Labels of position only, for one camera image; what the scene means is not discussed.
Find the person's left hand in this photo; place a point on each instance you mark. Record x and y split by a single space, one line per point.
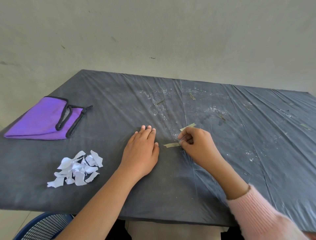
140 155

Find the person's right hand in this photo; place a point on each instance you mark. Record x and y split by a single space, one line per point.
202 148

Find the pale green tape strip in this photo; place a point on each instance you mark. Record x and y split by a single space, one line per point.
171 145
187 126

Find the gathered paper scraps pile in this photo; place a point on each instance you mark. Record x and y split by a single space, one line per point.
79 170

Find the person's right forearm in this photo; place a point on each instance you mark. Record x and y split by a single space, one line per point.
259 215

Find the person's left forearm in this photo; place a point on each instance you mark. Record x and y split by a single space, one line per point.
98 210

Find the person's black trousers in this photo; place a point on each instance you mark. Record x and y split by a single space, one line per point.
118 232

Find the purple cloth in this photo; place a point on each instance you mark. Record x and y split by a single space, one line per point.
37 118

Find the dark grey covered table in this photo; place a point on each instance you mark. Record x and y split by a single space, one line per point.
111 111

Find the blue mesh waste basket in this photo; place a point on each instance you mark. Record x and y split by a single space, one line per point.
42 227

